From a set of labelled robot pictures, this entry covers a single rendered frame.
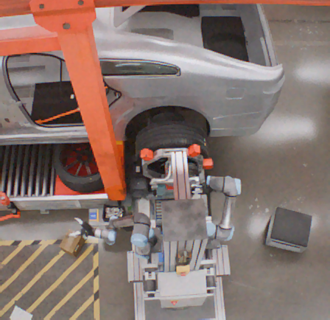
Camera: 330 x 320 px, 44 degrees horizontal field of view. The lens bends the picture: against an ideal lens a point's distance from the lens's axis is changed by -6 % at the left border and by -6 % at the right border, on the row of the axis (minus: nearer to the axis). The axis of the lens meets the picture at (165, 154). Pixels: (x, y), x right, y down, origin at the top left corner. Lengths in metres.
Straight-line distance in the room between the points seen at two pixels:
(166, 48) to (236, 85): 0.65
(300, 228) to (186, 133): 1.55
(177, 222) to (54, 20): 1.27
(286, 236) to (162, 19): 2.63
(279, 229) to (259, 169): 0.90
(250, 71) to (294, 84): 2.27
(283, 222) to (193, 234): 2.07
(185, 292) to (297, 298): 1.72
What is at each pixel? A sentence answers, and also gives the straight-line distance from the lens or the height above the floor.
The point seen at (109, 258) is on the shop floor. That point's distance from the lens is 4.50.
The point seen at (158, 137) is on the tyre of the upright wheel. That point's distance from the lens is 3.67.
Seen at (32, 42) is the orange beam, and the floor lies 2.70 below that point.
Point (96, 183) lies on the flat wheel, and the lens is 4.31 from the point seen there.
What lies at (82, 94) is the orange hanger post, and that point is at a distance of 2.64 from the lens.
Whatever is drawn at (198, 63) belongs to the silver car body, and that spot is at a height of 1.76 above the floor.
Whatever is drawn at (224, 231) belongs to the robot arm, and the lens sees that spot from 3.46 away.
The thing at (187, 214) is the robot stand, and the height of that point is 2.03.
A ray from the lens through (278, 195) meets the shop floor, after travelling 4.84.
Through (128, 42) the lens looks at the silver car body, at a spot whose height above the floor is 1.90.
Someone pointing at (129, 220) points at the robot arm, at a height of 1.33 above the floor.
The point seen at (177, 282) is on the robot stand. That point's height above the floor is 1.23.
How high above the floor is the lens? 4.32
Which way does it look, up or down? 62 degrees down
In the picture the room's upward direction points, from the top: 1 degrees counter-clockwise
